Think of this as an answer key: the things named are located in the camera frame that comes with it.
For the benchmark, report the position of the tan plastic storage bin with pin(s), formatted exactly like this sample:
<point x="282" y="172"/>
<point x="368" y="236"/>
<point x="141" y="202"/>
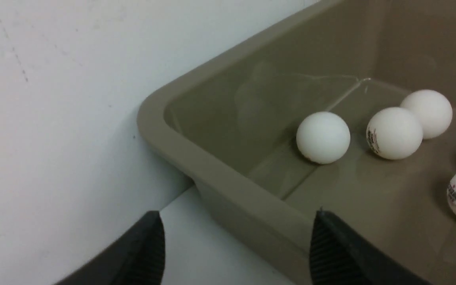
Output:
<point x="231" y="123"/>

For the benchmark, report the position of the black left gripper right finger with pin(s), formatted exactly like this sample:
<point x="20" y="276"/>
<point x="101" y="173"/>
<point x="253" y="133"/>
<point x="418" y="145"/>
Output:
<point x="340" y="256"/>

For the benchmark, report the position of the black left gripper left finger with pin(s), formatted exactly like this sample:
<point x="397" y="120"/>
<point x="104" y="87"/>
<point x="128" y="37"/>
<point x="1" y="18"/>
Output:
<point x="136" y="258"/>

